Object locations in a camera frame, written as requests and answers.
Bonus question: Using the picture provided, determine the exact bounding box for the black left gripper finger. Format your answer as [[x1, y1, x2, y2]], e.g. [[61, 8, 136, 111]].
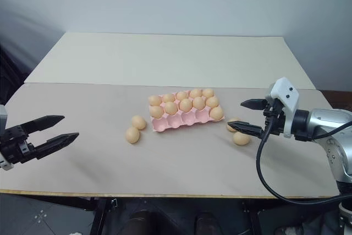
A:
[[34, 132, 80, 160], [20, 115, 66, 135]]

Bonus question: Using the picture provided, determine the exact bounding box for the black metal table leg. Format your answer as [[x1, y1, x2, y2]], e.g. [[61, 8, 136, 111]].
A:
[[241, 199, 262, 235], [90, 196, 108, 235]]

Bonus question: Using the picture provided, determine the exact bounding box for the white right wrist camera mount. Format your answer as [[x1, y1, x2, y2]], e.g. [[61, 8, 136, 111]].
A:
[[265, 77, 300, 139]]

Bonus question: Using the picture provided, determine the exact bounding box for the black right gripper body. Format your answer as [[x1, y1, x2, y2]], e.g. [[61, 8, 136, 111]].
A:
[[262, 99, 287, 136]]

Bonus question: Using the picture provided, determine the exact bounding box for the dark rounded shape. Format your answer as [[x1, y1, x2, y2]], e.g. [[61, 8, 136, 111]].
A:
[[129, 210, 155, 235]]

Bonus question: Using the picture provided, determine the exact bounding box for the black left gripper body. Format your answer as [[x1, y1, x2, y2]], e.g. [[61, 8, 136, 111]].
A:
[[0, 124, 39, 165]]

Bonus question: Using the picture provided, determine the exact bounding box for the pink egg tray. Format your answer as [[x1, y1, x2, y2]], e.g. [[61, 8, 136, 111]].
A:
[[148, 89, 226, 134]]

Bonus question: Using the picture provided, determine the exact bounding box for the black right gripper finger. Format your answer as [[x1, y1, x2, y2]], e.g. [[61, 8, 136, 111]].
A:
[[240, 98, 269, 111], [227, 121, 266, 138]]

